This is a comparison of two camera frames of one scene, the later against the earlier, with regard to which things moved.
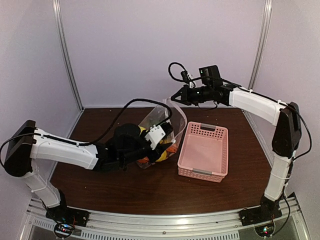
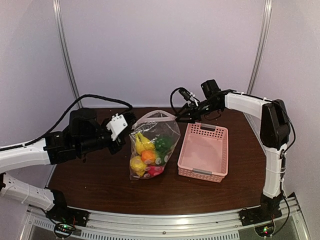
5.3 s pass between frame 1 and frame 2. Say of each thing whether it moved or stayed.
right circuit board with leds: stayed
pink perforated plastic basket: stayed
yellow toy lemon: moved
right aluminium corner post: stayed
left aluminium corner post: stayed
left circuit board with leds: stayed
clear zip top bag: moved
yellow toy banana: moved
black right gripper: moved
